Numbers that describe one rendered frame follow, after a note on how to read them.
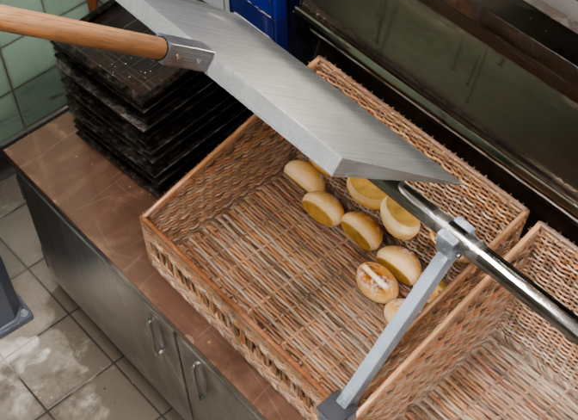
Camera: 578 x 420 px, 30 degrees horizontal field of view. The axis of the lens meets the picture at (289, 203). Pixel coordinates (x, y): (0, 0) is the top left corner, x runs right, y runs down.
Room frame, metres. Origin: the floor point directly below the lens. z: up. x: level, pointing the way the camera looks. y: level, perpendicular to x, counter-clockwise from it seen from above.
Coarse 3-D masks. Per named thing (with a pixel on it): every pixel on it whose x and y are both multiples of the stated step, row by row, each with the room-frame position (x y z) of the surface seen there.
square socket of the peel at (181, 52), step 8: (168, 40) 1.07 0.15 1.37; (176, 40) 1.08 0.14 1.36; (184, 40) 1.10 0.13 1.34; (192, 40) 1.11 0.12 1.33; (168, 48) 1.06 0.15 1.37; (176, 48) 1.07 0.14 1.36; (184, 48) 1.07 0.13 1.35; (192, 48) 1.08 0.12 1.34; (200, 48) 1.09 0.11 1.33; (208, 48) 1.11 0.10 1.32; (168, 56) 1.06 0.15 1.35; (176, 56) 1.06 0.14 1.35; (184, 56) 1.07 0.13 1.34; (192, 56) 1.08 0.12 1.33; (200, 56) 1.09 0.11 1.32; (208, 56) 1.10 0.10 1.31; (168, 64) 1.06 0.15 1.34; (176, 64) 1.06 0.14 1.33; (184, 64) 1.07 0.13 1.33; (192, 64) 1.08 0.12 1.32; (200, 64) 1.09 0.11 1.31; (208, 64) 1.10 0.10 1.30
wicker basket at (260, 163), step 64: (320, 64) 1.58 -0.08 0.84; (256, 128) 1.48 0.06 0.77; (192, 192) 1.37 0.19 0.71; (256, 192) 1.46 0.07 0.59; (448, 192) 1.27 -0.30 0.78; (192, 256) 1.30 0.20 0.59; (320, 256) 1.28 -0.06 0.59; (256, 320) 1.14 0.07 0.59; (320, 320) 1.13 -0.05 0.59; (384, 320) 1.12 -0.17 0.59; (320, 384) 0.99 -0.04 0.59
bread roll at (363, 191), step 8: (352, 184) 1.32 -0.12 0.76; (360, 184) 1.32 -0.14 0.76; (368, 184) 1.32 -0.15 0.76; (352, 192) 1.31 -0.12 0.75; (360, 192) 1.30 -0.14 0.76; (368, 192) 1.30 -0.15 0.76; (376, 192) 1.30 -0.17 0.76; (360, 200) 1.29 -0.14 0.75; (368, 200) 1.29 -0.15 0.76; (376, 200) 1.28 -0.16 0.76; (376, 208) 1.28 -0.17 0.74
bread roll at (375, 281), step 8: (368, 264) 1.22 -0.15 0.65; (376, 264) 1.22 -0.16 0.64; (360, 272) 1.20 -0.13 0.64; (368, 272) 1.20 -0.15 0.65; (376, 272) 1.19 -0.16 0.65; (384, 272) 1.20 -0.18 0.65; (360, 280) 1.19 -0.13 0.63; (368, 280) 1.18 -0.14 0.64; (376, 280) 1.18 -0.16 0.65; (384, 280) 1.18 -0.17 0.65; (392, 280) 1.18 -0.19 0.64; (360, 288) 1.18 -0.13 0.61; (368, 288) 1.17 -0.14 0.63; (376, 288) 1.16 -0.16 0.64; (384, 288) 1.16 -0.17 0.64; (392, 288) 1.16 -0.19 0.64; (368, 296) 1.17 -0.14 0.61; (376, 296) 1.16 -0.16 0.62; (384, 296) 1.15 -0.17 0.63; (392, 296) 1.15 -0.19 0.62
